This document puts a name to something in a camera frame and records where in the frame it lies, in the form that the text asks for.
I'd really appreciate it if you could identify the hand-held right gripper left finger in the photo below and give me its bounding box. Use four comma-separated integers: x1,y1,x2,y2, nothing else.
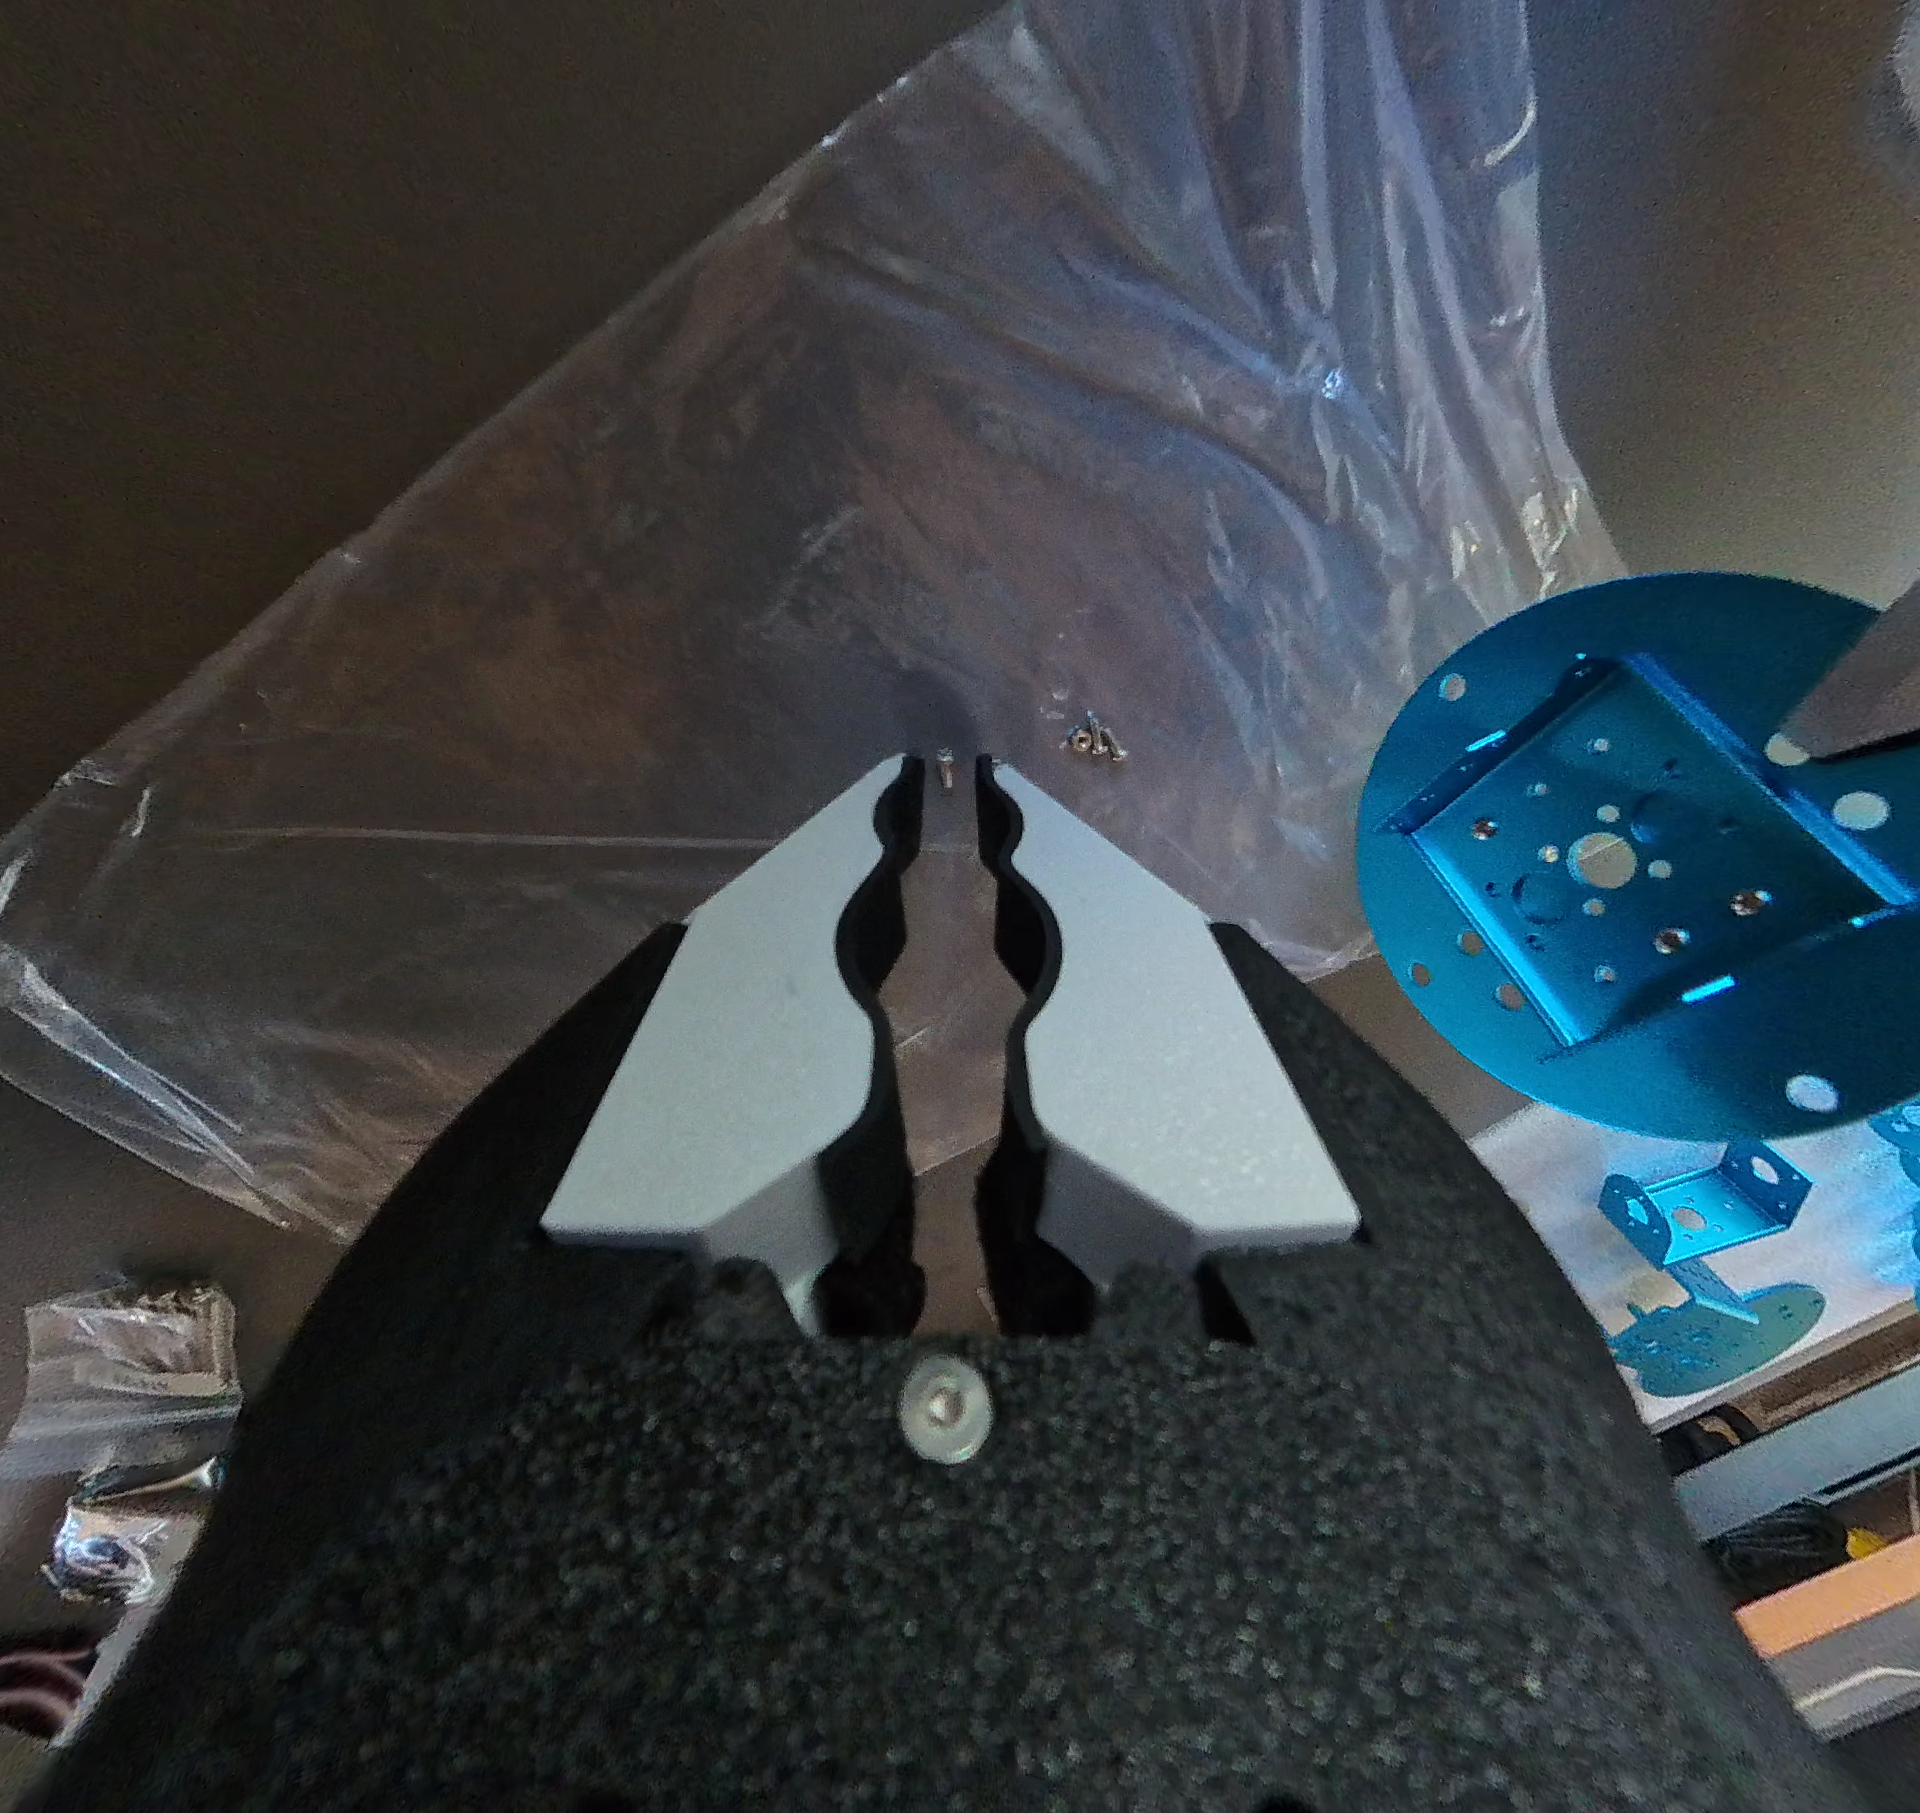
536,752,923,1333

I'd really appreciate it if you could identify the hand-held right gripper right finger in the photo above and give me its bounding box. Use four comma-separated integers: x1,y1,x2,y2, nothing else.
976,755,1366,1318

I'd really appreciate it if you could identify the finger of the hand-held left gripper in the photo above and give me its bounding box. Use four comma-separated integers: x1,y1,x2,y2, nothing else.
1778,596,1920,770

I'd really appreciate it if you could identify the blue metal servo bracket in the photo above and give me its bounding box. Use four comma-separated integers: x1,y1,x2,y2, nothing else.
1386,651,1920,1051

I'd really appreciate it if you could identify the blue round metal plate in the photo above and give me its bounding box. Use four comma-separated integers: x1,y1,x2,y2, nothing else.
1353,572,1920,1140

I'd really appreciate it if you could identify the clear plastic bag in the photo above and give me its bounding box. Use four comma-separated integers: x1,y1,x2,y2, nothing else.
0,0,1630,1236

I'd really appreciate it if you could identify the grey desk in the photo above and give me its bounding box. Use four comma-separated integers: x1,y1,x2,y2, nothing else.
0,0,1920,1813

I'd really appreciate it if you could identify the dark parts bag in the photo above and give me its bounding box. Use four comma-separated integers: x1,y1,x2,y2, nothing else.
0,1281,245,1605

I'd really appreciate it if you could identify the orange white cardboard box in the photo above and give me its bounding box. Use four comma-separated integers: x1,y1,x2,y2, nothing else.
1471,1093,1920,1747

